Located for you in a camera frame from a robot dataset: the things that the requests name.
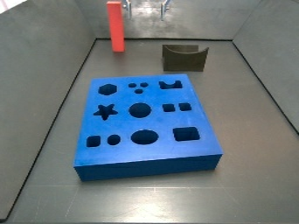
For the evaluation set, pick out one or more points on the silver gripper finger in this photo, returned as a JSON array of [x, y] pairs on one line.
[[165, 8], [128, 6]]

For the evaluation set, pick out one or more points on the red rectangular foam block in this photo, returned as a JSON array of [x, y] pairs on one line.
[[117, 26]]

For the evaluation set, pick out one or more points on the blue foam shape board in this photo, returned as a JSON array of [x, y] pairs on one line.
[[145, 128]]

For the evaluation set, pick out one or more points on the dark grey arch foam block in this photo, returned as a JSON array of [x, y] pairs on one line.
[[184, 58]]

